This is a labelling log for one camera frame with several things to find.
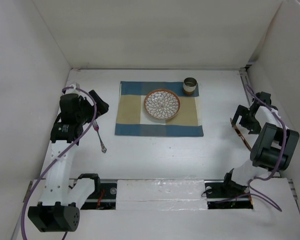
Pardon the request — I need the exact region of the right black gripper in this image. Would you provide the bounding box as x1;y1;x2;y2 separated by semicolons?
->
231;105;262;135

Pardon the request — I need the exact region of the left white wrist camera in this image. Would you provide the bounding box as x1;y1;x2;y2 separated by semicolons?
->
67;82;80;95

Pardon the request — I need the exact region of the silver fork with pink neck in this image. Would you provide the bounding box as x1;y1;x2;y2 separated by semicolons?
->
93;120;107;154

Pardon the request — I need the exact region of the metal cup with brown base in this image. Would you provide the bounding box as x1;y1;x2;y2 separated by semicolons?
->
183;77;197;95

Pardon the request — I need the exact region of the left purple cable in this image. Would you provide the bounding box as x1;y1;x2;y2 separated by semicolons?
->
21;83;98;240

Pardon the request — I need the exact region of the white foam block front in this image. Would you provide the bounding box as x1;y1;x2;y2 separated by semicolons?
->
116;179;207;211

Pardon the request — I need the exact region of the aluminium rail right side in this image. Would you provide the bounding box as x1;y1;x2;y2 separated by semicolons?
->
244;80;299;205

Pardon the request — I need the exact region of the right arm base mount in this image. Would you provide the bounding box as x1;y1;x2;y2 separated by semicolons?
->
201;181;253;210

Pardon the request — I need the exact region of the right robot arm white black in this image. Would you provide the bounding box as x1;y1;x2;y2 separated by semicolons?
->
221;92;299;197

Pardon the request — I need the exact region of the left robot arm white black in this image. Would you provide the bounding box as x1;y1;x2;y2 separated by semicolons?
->
22;86;109;233

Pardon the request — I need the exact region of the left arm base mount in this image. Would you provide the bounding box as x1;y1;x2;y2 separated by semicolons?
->
81;179;117;210

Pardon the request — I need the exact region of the blue beige white cloth napkin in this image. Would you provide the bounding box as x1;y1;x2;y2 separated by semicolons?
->
115;81;204;137

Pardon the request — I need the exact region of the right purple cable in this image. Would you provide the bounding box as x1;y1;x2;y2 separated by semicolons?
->
216;83;288;213

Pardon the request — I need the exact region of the orange floral patterned plate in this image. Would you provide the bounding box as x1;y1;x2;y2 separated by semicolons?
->
144;89;180;120

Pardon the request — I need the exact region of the purple cable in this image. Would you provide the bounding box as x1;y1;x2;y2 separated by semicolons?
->
216;83;288;213
21;83;98;240

